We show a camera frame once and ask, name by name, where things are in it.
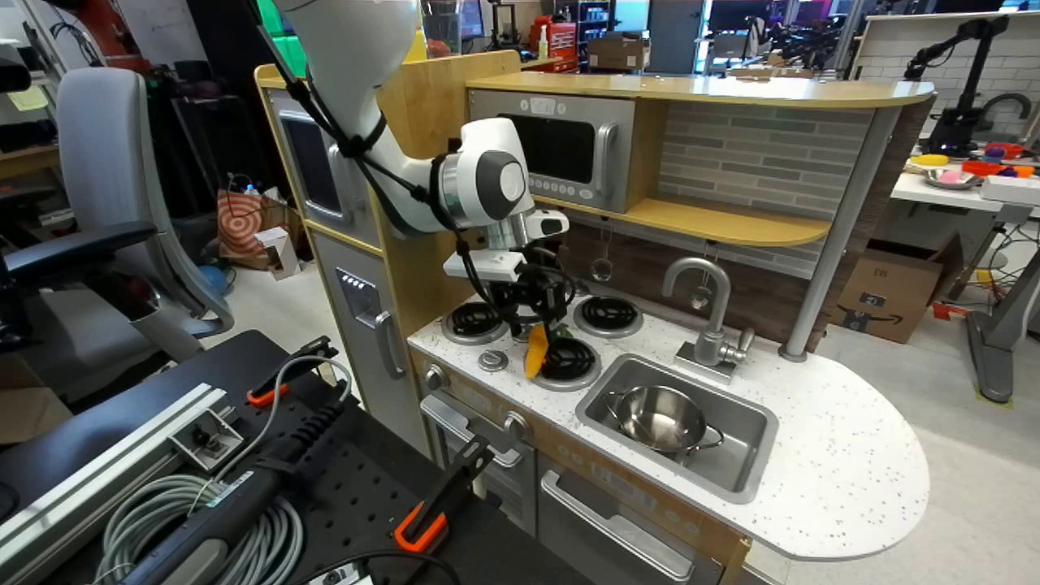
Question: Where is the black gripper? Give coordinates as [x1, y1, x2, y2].
[506, 239, 580, 340]

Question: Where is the orange carrot plush toy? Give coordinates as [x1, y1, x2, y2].
[520, 321, 555, 384]

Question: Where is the black toy stove burner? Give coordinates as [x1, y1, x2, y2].
[572, 291, 646, 340]
[534, 333, 605, 392]
[440, 299, 515, 347]

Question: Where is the hanging toy ladle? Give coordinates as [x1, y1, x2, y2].
[587, 222, 618, 286]

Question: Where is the grey toy oven door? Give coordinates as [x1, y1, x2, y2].
[415, 364, 542, 535]

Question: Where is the small steel pot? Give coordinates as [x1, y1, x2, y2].
[611, 380, 729, 466]

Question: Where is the grey toy fridge door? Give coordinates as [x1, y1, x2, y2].
[308, 231, 431, 456]

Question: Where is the grey toy faucet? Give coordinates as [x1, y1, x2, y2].
[660, 254, 756, 376]

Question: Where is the grey toy microwave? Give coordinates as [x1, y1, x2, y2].
[465, 87, 639, 213]

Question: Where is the grey toy dishwasher door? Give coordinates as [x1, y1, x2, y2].
[535, 462, 703, 585]

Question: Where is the grey toy sink basin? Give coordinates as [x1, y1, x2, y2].
[575, 350, 780, 507]

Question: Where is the wooden toy kitchen play set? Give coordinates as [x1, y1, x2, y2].
[249, 47, 937, 585]

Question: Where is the grey toy freezer door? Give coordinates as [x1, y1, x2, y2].
[267, 87, 384, 247]

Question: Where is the orange black bar clamp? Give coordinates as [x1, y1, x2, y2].
[390, 434, 496, 560]
[243, 333, 340, 412]

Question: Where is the black perforated mounting board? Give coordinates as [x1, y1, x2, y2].
[252, 406, 594, 585]

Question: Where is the red bottle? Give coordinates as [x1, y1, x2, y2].
[545, 15, 582, 75]

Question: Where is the red white patterned bag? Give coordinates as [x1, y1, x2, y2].
[211, 187, 277, 269]

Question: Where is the brown cardboard box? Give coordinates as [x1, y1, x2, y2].
[836, 234, 966, 347]

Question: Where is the colourful toys pile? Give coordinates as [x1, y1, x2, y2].
[908, 137, 1040, 196]

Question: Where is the white lab table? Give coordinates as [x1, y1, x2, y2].
[888, 158, 1040, 406]

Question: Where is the grey office chair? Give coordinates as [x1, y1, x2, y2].
[0, 65, 238, 340]

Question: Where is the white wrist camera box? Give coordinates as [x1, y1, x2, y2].
[468, 251, 531, 286]

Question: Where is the grey coiled cable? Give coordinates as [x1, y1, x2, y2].
[91, 471, 308, 585]

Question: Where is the aluminium profile rail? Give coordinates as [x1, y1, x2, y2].
[0, 380, 230, 560]

